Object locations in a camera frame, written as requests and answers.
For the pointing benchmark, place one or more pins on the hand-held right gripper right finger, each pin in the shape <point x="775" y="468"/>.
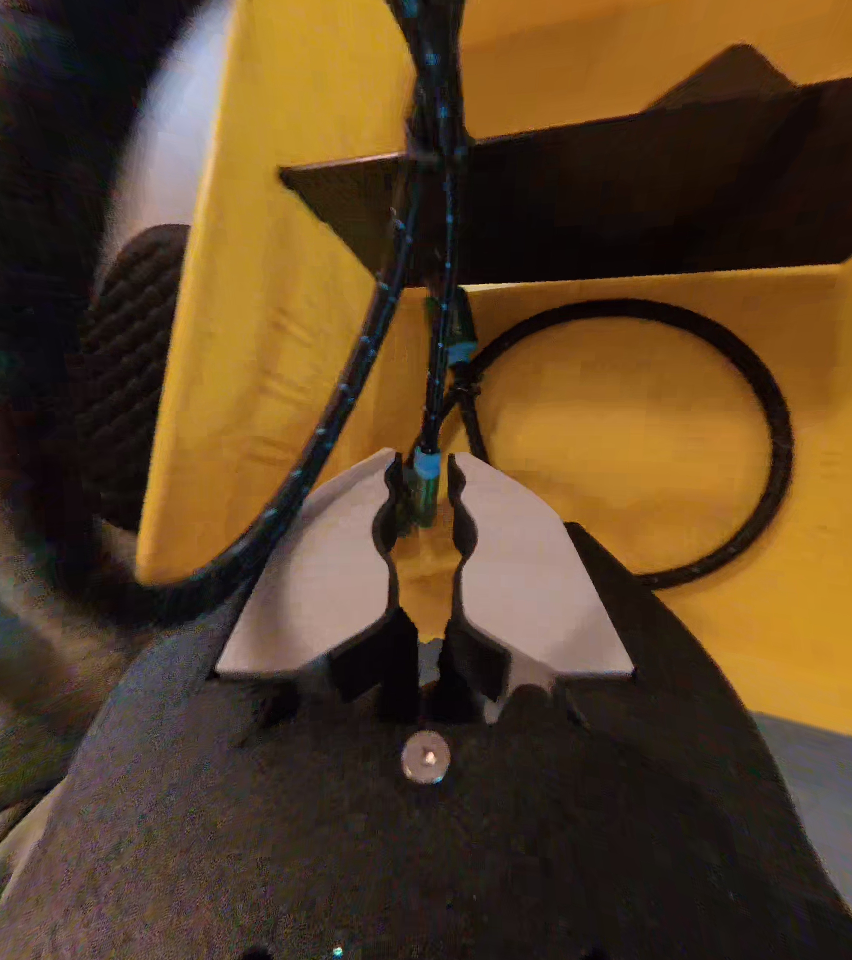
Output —
<point x="531" y="592"/>

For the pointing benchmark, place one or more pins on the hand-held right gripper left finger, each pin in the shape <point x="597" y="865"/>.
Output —
<point x="321" y="585"/>

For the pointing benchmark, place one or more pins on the yellow plastic bin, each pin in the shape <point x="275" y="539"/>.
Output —
<point x="621" y="465"/>

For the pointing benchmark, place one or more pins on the black mesh wrist rest pad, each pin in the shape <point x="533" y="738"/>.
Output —
<point x="125" y="360"/>

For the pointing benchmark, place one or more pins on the black bin divider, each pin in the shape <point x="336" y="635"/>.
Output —
<point x="658" y="202"/>

